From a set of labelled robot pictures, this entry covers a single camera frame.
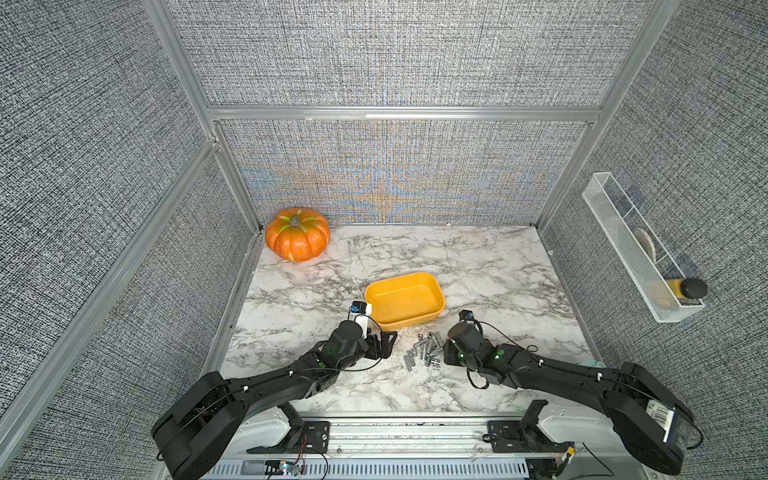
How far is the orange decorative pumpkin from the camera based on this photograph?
3.35 ft

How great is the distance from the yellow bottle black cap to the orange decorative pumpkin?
0.96 meters

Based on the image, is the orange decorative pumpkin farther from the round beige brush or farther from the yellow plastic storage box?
the round beige brush

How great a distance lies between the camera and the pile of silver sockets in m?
0.87

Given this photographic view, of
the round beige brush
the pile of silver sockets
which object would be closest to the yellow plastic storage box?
the pile of silver sockets

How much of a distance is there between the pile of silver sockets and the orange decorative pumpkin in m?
0.47

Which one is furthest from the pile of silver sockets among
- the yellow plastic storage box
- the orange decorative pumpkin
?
the orange decorative pumpkin

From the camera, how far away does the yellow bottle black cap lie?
619 mm

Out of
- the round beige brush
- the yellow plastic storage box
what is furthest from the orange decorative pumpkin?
the round beige brush

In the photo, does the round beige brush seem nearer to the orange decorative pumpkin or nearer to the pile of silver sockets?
the pile of silver sockets

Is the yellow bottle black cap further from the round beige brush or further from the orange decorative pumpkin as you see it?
the orange decorative pumpkin

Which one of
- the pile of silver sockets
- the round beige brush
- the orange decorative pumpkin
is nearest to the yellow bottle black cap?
the round beige brush

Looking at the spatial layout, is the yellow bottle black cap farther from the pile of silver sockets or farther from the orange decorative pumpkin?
the orange decorative pumpkin

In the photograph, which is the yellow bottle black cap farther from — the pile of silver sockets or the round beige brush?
the pile of silver sockets

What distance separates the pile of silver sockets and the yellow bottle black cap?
0.56 meters
